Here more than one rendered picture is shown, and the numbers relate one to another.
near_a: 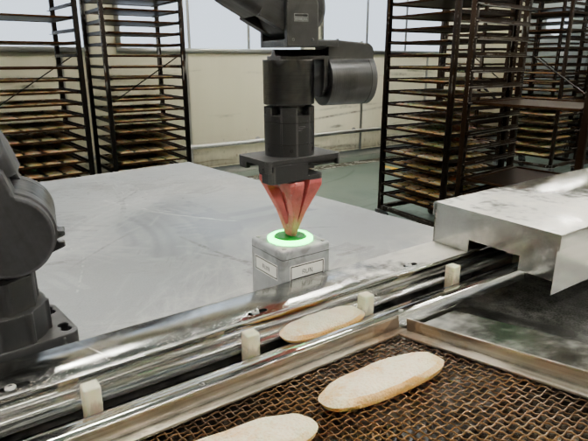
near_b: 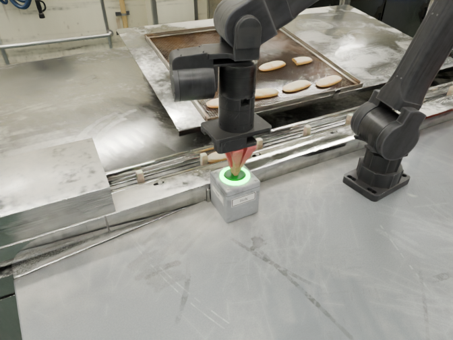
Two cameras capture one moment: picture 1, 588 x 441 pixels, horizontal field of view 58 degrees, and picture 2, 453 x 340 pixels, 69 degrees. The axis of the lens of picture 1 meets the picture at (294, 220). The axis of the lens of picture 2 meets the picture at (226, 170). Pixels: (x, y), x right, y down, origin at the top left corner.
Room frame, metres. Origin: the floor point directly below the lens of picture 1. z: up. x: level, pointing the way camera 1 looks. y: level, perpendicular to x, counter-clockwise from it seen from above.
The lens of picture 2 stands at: (1.09, 0.06, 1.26)
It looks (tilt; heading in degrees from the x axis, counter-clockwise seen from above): 36 degrees down; 188
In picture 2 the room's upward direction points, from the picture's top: straight up
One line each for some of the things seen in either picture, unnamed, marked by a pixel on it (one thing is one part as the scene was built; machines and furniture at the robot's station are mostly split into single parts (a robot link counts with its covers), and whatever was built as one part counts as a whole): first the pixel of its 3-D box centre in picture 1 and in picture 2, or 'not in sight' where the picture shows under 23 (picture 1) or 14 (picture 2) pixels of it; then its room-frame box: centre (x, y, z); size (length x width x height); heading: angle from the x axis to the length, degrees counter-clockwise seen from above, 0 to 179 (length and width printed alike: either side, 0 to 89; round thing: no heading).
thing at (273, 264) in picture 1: (291, 280); (233, 197); (0.61, 0.00, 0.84); 0.08 x 0.08 x 0.11; 35
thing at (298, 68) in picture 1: (293, 81); (233, 77); (0.61, 0.00, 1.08); 0.07 x 0.06 x 0.07; 113
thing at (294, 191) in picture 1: (298, 195); (228, 153); (0.62, -0.01, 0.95); 0.07 x 0.07 x 0.09; 35
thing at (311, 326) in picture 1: (323, 321); (226, 153); (0.48, -0.03, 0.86); 0.10 x 0.04 x 0.01; 125
